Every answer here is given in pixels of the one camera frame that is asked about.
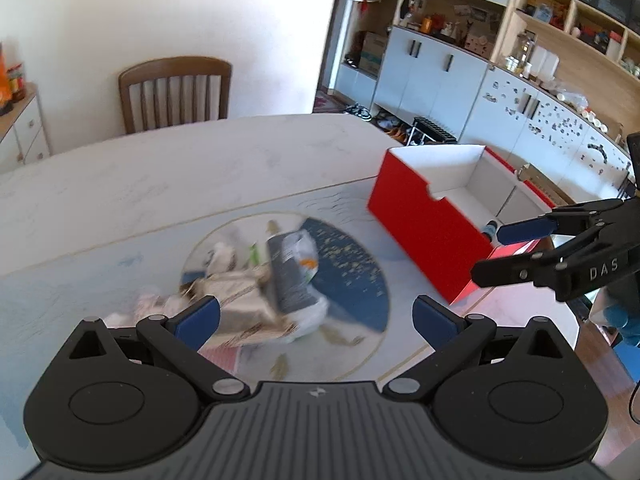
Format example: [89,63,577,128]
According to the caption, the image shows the silver foil snack bag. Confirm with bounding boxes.
[191,264,292,348]

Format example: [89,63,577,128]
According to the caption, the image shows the dark grey snack bag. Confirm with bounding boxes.
[267,229,330,340]

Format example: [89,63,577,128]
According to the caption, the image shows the white tissue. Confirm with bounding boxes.
[102,287,192,328]

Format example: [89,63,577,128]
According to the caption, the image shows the red white cardboard box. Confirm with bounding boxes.
[368,144,553,304]

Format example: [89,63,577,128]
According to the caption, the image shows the black shoe rack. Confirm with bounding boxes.
[406,117,457,146]

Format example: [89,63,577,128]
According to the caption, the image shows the brown wooden chair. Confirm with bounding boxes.
[118,55,233,134]

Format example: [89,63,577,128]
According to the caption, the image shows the white sideboard cabinet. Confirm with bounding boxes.
[0,82,51,174]

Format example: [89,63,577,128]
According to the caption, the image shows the orange snack bag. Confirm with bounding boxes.
[0,46,13,116]

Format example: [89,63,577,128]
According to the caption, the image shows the white wall cabinet unit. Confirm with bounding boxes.
[331,0,639,202]

